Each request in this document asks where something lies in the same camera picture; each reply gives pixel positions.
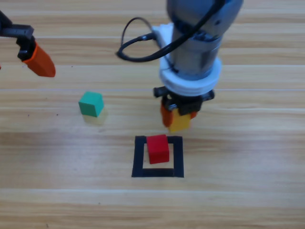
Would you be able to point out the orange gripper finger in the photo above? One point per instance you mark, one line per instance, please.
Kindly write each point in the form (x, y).
(166, 118)
(40, 63)
(193, 115)

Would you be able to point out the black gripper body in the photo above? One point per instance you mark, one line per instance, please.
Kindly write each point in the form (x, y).
(14, 30)
(188, 105)

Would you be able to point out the yellow wooden block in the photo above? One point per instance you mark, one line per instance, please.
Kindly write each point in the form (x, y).
(181, 124)

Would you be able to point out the red wooden block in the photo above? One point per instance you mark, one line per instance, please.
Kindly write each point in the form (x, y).
(157, 150)

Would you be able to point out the green wooden block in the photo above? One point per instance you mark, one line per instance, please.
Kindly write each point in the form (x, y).
(90, 105)

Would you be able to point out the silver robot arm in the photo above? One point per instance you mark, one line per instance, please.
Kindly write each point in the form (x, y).
(197, 23)

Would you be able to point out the black tape rectangle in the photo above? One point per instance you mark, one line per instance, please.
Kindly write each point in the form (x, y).
(139, 157)

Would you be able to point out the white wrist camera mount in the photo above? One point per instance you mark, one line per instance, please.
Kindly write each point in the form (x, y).
(190, 87)

